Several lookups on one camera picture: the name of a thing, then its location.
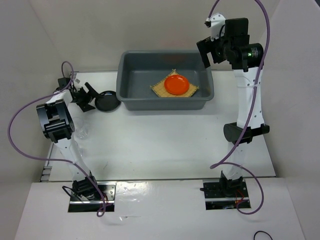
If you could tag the grey plastic bin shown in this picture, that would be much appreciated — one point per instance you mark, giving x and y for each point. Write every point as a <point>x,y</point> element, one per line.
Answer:
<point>139,70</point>

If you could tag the woven bamboo mat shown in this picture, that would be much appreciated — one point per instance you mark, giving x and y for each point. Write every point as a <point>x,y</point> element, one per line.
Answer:
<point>160,91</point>

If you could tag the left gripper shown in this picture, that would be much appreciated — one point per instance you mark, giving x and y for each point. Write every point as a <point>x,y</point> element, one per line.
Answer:
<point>89,97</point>

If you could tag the clear plastic cup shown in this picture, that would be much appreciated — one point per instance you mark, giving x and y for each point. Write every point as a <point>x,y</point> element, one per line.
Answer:
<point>81,128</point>
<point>79,150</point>

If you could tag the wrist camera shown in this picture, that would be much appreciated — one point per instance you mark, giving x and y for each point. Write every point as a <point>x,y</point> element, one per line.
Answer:
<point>76,85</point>
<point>216,24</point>

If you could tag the orange plate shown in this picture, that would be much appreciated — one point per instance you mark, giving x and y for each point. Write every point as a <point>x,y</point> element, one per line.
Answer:
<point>176,84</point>

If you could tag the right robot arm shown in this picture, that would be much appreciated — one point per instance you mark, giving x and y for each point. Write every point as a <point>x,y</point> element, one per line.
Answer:
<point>245,59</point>

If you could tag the black plate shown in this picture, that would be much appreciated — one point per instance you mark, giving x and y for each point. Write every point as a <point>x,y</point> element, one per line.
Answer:
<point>106,101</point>

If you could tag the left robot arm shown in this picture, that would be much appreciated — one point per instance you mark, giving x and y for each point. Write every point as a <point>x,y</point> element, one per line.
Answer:
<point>58,126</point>

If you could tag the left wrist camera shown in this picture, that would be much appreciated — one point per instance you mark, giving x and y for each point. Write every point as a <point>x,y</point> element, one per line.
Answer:
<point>76,85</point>

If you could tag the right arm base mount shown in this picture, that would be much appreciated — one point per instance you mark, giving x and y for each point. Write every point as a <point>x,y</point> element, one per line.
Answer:
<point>216,199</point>

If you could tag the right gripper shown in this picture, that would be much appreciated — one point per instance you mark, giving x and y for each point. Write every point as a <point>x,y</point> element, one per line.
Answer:
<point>205,45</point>

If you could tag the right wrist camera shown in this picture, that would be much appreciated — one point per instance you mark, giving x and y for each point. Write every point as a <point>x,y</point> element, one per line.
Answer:
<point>216,24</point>

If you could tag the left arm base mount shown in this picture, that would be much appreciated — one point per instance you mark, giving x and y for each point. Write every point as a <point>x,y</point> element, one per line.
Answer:
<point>80,204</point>

